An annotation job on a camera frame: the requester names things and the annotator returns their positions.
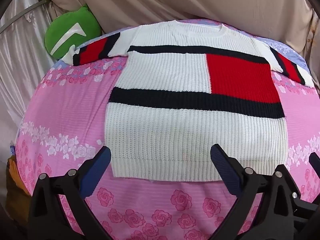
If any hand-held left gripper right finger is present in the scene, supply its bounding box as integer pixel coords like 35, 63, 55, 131
211, 143, 311, 240

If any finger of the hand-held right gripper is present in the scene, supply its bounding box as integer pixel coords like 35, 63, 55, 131
291, 191, 320, 222
309, 152, 320, 167

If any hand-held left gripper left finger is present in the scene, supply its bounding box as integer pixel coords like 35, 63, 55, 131
27, 146, 112, 240

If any white red black knit sweater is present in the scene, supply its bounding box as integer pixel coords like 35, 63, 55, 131
73, 20, 314, 182

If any pink floral bedsheet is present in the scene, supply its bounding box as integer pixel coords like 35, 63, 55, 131
10, 17, 320, 240

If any orange brown cloth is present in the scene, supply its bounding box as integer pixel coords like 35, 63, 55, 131
5, 155, 32, 227

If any white satin curtain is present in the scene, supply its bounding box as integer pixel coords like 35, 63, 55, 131
0, 0, 63, 155

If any green plush pillow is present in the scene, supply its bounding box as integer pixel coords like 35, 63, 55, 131
44, 4, 102, 61

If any grey metal pole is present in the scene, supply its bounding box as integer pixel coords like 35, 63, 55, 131
0, 0, 52, 34

